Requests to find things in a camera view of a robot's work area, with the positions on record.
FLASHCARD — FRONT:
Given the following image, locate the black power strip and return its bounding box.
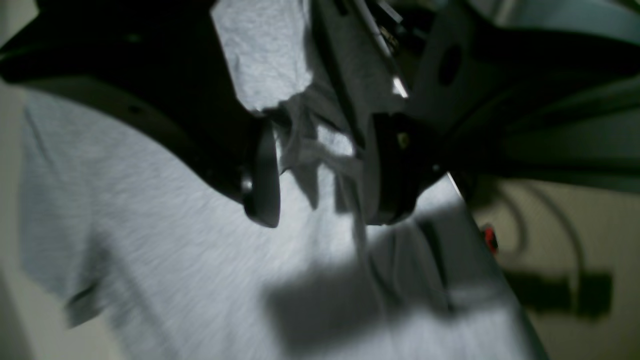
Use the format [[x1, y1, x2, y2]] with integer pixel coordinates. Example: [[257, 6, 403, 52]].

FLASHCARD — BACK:
[[503, 271, 614, 320]]

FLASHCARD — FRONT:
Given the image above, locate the grey T-shirt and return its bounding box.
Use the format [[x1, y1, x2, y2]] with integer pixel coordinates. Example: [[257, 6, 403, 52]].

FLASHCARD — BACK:
[[20, 0, 547, 360]]

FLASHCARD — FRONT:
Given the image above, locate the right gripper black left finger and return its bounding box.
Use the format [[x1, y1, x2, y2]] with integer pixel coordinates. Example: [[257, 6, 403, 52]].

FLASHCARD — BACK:
[[1, 0, 281, 228]]

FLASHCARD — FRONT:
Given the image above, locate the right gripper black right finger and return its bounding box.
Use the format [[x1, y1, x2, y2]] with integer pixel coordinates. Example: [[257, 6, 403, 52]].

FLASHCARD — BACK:
[[362, 112, 444, 226]]

